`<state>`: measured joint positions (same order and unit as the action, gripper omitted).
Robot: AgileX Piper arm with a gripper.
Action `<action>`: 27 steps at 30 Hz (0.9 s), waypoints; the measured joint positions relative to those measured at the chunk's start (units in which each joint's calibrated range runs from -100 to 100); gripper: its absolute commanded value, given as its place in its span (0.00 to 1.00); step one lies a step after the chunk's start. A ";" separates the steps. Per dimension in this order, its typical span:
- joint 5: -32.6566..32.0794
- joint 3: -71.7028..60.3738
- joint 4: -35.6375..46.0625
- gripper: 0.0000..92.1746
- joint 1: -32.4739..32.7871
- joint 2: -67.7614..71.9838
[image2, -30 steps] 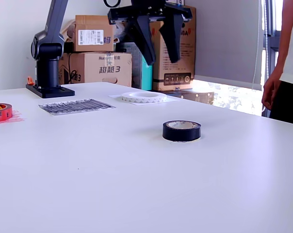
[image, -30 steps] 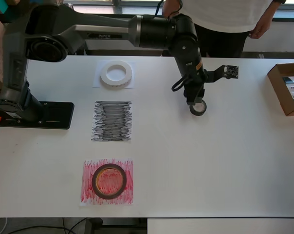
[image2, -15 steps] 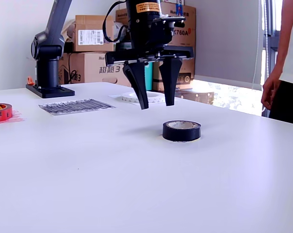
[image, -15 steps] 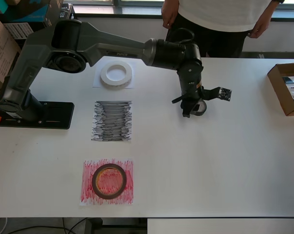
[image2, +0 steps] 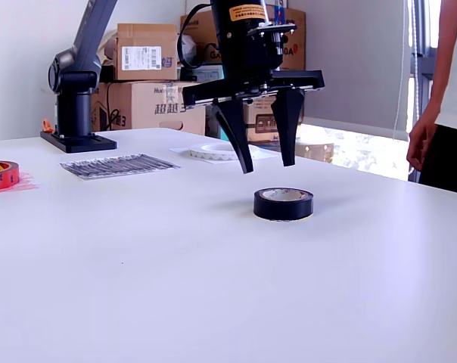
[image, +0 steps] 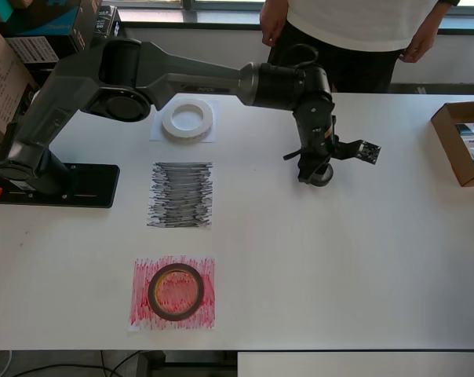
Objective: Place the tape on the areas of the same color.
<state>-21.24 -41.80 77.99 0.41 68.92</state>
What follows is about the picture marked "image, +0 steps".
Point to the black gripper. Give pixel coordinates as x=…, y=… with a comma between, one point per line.
x=311, y=159

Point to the black tape roll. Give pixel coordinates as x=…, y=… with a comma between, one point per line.
x=325, y=181

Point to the white tape roll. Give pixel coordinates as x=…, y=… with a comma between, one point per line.
x=168, y=125

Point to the red tape roll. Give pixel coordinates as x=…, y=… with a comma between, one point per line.
x=152, y=292

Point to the dark grey Piper robot arm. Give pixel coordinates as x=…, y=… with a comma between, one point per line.
x=182, y=74

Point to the person left forearm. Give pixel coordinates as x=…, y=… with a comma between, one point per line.
x=437, y=19

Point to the person right hand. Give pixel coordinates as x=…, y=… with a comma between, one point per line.
x=274, y=25

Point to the person left hand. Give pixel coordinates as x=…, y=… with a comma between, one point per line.
x=419, y=47

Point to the open brown cardboard box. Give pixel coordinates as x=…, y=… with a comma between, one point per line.
x=447, y=129

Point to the black scribbled paper sheet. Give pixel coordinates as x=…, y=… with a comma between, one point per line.
x=182, y=220

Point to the person white shirt black shorts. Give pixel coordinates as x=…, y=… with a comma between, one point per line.
x=339, y=23

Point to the small black white package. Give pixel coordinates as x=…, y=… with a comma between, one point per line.
x=466, y=129

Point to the blank white paper sheet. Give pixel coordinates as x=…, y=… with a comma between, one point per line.
x=156, y=137

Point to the black wristwatch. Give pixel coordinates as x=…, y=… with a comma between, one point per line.
x=451, y=2

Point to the red scribbled paper sheet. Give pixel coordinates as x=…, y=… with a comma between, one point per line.
x=143, y=314

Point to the small black box white text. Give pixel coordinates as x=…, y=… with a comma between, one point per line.
x=105, y=21

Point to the black box with white label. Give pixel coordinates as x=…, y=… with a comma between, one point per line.
x=33, y=49

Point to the black box with blue print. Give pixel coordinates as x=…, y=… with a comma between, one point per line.
x=44, y=19

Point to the cardboard box with shipping label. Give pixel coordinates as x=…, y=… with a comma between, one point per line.
x=1, y=78

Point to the wrist camera board on bracket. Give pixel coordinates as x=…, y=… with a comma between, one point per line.
x=368, y=152

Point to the dark window frame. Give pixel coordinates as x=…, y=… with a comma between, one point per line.
x=182, y=24

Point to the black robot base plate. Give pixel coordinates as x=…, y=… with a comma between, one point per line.
x=95, y=184

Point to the black table leg frame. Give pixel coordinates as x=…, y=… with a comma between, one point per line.
x=152, y=365

